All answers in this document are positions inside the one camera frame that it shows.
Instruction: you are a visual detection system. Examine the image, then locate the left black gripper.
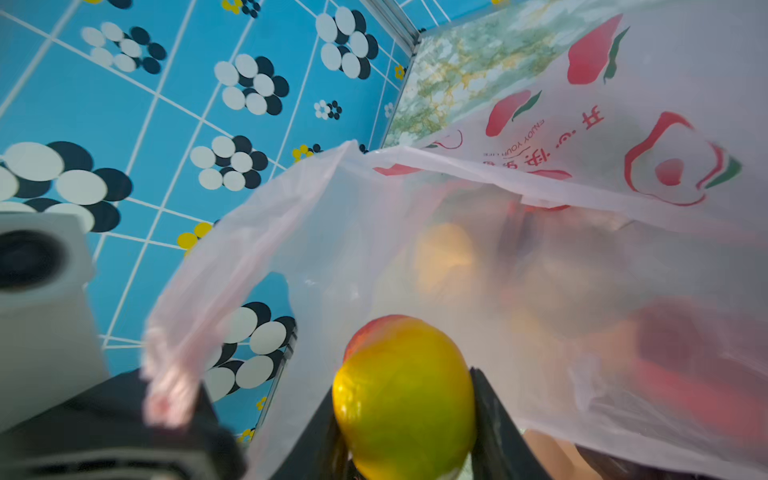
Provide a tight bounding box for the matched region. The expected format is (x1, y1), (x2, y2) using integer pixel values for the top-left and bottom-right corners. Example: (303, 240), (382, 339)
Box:
(1, 371), (246, 479)

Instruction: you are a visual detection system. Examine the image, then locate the pink plastic bag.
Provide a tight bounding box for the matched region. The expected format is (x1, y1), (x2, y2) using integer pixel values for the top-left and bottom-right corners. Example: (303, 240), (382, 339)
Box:
(141, 1), (767, 479)

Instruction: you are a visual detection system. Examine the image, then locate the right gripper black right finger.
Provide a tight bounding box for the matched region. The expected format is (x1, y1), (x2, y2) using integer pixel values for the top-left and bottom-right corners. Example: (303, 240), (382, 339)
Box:
(470, 368), (551, 480)

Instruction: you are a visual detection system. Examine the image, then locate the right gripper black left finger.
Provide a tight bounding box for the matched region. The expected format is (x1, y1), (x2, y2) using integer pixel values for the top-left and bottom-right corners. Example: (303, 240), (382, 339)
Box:
(271, 390), (351, 480)

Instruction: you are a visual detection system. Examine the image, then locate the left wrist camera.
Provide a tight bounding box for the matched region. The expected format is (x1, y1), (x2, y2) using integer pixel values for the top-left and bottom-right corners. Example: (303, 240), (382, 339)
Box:
(1, 212), (109, 430)

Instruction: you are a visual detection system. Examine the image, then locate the small yellow red mango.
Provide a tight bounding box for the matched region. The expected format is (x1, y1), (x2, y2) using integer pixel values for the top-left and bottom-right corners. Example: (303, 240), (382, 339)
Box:
(332, 315), (477, 479)

